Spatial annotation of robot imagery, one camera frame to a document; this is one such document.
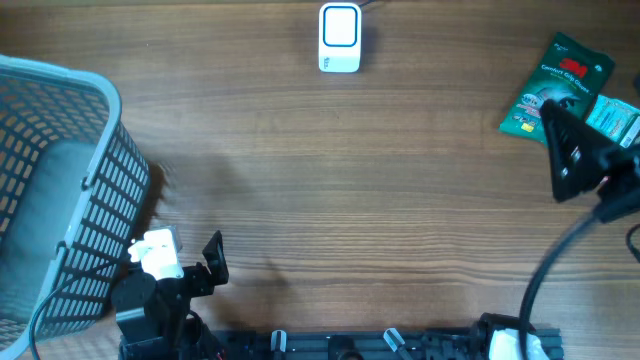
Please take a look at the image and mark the green 3M glove package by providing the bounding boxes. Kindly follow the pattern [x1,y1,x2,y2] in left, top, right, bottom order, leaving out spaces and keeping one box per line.
[499,32,615,143]

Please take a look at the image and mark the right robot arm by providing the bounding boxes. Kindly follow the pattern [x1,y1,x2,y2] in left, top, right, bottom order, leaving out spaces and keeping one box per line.
[485,100,639,359]

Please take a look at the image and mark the grey plastic mesh basket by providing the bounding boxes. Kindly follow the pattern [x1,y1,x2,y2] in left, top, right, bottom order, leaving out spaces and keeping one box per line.
[1,56,150,359]

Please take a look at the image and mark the white wipes packet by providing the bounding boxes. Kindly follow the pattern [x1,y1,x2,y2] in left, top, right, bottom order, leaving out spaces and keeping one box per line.
[586,95,640,148]

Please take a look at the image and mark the white barcode scanner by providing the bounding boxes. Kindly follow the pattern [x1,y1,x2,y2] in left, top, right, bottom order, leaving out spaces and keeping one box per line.
[318,2,362,73]

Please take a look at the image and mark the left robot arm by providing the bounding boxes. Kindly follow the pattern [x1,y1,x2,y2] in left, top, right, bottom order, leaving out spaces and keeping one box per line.
[111,226,229,359]

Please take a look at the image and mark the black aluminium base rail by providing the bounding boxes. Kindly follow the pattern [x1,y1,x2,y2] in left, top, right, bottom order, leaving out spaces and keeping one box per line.
[118,327,565,360]

